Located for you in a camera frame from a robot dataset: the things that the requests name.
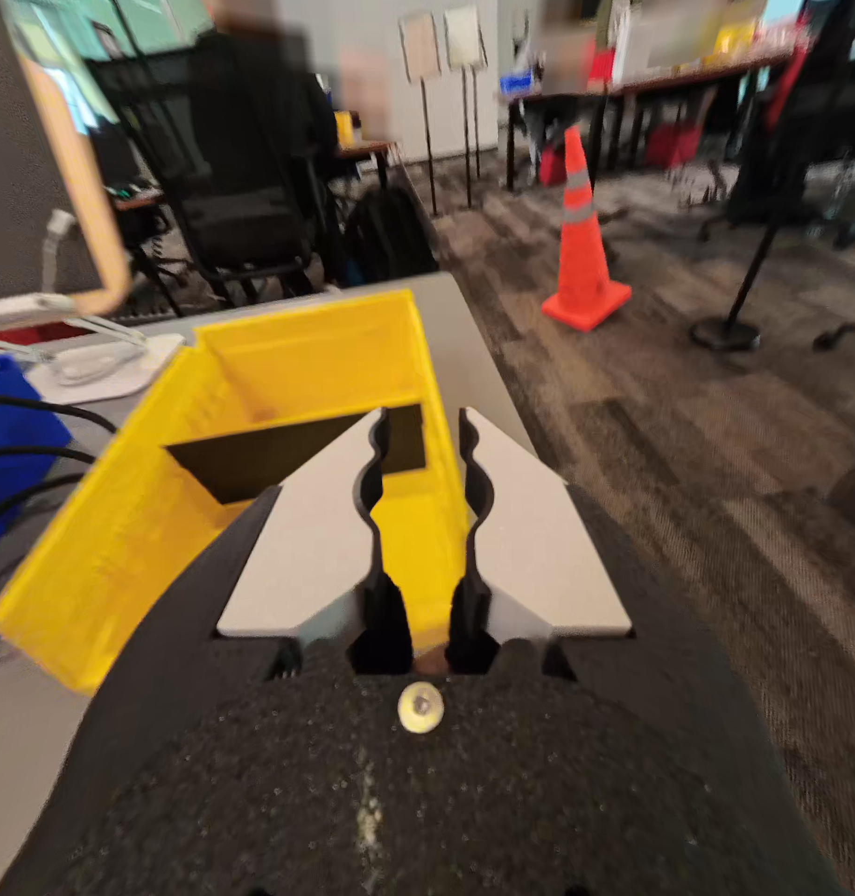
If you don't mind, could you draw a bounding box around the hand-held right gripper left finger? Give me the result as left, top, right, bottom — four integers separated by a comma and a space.
218, 409, 409, 673

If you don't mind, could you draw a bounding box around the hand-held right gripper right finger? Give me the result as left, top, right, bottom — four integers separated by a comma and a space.
453, 409, 633, 673

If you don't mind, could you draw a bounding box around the yellow plastic bin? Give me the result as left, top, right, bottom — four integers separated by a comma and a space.
0, 287, 473, 695

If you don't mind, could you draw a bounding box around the blue plastic bin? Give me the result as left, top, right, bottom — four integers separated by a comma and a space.
0, 353, 73, 564

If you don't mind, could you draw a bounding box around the black bin divider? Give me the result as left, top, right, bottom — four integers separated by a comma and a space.
165, 404, 426, 505

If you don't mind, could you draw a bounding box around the black floor stand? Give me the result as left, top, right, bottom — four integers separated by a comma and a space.
690, 140, 820, 352

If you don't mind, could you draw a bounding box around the white panel stand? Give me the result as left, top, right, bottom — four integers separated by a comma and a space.
0, 210, 185, 407

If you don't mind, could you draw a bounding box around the orange traffic cone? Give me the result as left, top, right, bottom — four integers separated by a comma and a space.
541, 126, 634, 334

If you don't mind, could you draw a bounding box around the black backpack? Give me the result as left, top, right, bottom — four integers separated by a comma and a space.
344, 185, 441, 284

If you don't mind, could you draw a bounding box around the black office chair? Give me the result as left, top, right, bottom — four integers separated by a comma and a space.
92, 40, 347, 306

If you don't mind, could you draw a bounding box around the red plastic bin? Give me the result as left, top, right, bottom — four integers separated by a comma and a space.
644, 121, 703, 172

